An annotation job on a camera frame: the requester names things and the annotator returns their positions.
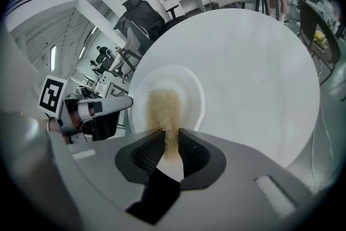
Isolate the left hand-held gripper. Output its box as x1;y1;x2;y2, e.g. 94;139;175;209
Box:
38;75;134;144

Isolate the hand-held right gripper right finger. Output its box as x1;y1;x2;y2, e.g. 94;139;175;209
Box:
156;128;320;231

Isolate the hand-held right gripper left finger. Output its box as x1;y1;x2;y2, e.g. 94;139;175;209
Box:
50;129;165;231

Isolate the yellow sponge cloth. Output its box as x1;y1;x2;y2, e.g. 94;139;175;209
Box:
145;88;184;163

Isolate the white round plate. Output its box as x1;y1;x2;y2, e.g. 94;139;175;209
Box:
128;64;206;140

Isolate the person's left hand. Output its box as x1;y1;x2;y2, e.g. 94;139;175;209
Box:
67;105;83;132

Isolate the black headrest office chair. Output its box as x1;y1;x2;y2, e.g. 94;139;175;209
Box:
113;0;188;47

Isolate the round white side table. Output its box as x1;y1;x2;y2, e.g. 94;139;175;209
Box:
127;8;321;171

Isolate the yellow fibrous bundle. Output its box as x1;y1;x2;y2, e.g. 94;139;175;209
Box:
312;30;329;49

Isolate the dark wicker chair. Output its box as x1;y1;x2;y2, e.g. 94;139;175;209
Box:
297;0;341;84

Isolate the silver bangle bracelet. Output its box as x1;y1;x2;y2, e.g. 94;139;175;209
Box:
45;117;58;133

